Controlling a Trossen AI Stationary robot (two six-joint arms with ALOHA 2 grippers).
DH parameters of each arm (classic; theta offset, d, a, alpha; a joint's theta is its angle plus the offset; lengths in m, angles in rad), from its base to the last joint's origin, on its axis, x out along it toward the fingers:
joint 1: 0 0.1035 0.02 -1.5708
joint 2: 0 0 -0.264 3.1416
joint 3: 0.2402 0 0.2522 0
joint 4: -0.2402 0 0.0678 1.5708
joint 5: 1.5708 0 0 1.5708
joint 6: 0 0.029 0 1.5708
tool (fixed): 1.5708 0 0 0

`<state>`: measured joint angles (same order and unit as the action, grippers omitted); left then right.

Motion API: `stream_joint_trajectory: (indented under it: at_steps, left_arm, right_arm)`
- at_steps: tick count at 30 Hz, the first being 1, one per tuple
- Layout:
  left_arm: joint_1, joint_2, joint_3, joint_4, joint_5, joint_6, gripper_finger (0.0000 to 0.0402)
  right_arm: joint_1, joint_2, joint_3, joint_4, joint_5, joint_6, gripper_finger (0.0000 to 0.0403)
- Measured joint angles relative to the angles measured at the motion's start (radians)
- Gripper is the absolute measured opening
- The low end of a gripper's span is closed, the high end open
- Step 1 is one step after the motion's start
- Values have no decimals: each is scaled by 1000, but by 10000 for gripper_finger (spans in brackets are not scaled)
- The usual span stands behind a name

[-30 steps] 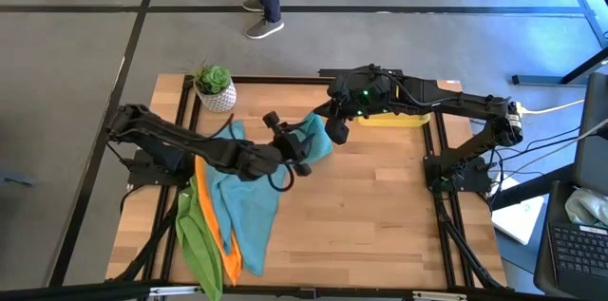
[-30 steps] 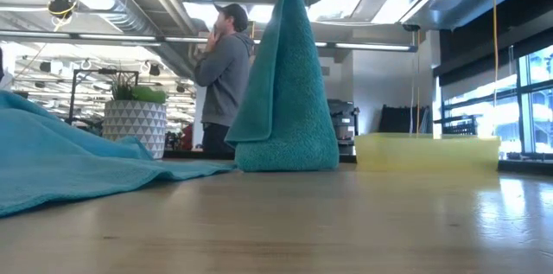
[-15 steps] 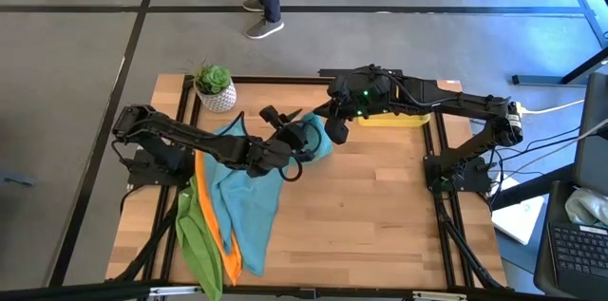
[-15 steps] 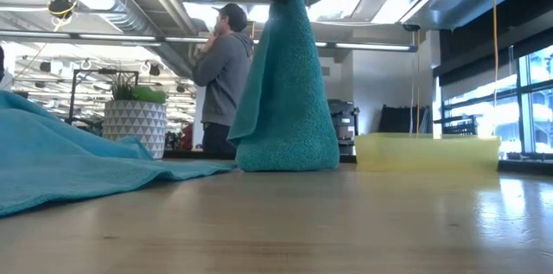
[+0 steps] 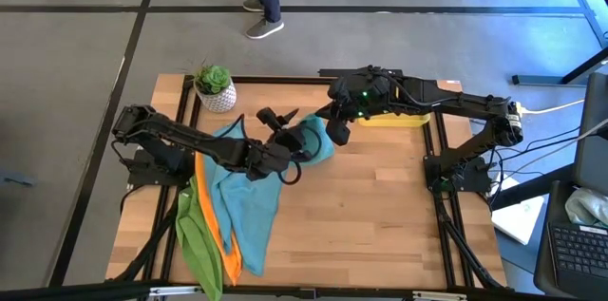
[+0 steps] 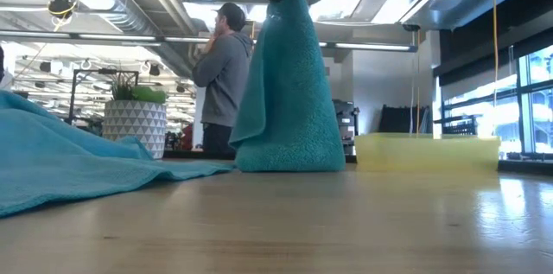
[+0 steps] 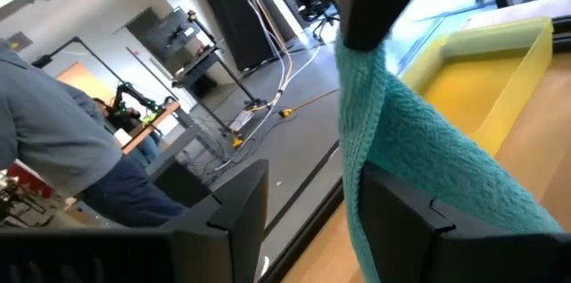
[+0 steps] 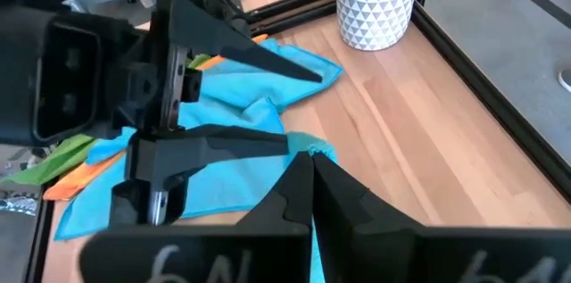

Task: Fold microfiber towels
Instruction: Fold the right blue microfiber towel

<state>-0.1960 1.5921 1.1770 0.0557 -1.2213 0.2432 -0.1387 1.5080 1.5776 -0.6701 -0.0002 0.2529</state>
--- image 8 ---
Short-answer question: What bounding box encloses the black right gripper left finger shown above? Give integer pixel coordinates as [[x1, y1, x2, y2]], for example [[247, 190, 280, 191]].
[[78, 151, 313, 283]]

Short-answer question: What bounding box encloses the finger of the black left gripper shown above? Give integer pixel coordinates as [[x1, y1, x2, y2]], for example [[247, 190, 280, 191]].
[[127, 123, 291, 195], [168, 0, 324, 84]]

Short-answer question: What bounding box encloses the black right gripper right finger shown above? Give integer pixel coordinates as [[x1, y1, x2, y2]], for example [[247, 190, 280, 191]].
[[311, 152, 571, 283]]

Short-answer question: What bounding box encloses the blue microfiber towel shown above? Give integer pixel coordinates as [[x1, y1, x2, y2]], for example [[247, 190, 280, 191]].
[[53, 95, 339, 283], [195, 37, 344, 114]]

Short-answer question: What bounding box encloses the orange microfiber towel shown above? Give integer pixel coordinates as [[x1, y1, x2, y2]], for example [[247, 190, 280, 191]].
[[43, 34, 269, 202]]

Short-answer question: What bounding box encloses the green microfiber towel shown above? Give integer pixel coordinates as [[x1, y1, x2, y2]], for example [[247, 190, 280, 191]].
[[0, 53, 213, 187]]

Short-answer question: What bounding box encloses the succulent in white patterned pot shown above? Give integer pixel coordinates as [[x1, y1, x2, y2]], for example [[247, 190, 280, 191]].
[[334, 0, 423, 52]]

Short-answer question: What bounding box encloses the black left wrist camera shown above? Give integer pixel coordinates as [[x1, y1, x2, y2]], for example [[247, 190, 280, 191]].
[[0, 5, 108, 148]]

